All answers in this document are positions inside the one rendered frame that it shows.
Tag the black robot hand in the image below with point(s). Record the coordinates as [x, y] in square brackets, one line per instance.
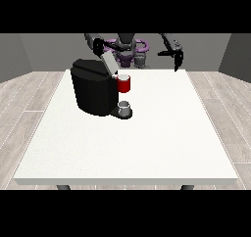
[98, 46]
[178, 55]

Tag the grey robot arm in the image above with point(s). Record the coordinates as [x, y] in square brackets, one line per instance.
[171, 40]
[89, 37]

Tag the pale grey machine lid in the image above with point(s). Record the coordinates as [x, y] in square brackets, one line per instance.
[109, 62]

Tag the small grey coffee pod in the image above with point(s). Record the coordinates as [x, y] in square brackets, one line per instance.
[140, 61]

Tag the black coffee machine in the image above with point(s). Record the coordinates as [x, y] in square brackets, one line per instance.
[92, 90]

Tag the red pod holder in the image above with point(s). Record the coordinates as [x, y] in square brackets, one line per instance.
[124, 84]

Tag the grey robot trunk purple rings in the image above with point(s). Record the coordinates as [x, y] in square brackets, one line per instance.
[126, 41]

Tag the small grey cup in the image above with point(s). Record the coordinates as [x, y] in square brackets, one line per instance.
[124, 108]

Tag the dark table leg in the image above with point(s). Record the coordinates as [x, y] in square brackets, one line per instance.
[63, 187]
[187, 187]

